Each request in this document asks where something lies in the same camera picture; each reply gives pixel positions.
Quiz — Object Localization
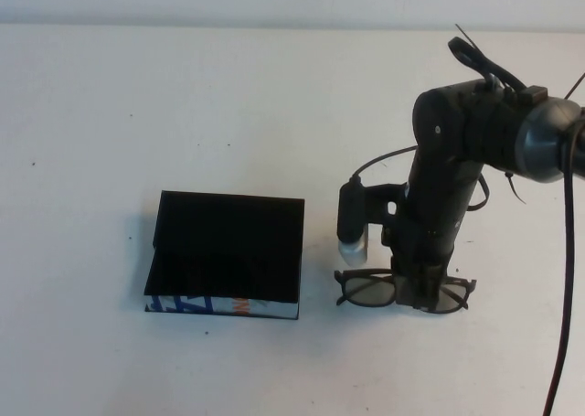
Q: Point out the looped black cable on arm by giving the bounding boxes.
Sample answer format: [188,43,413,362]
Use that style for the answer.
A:
[447,36,527,91]

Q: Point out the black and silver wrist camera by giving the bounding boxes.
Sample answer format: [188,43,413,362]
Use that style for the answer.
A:
[336,177,369,268]

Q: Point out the black framed glasses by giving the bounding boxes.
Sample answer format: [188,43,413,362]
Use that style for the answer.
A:
[333,269,478,315]

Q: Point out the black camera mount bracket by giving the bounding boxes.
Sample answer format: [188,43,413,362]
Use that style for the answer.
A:
[360,182,409,229]

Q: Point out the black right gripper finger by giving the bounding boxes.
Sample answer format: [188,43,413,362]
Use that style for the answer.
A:
[394,273,425,308]
[422,262,444,312]

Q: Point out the thin black camera cable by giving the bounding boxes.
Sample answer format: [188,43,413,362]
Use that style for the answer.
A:
[350,144,418,184]

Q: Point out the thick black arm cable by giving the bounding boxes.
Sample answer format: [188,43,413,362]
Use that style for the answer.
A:
[541,116,585,416]

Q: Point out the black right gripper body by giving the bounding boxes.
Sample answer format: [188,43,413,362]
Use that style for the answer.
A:
[381,183,477,281]

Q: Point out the black zip tie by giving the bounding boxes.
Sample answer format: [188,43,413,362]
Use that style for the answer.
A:
[565,71,585,101]
[504,171,527,205]
[454,22,486,59]

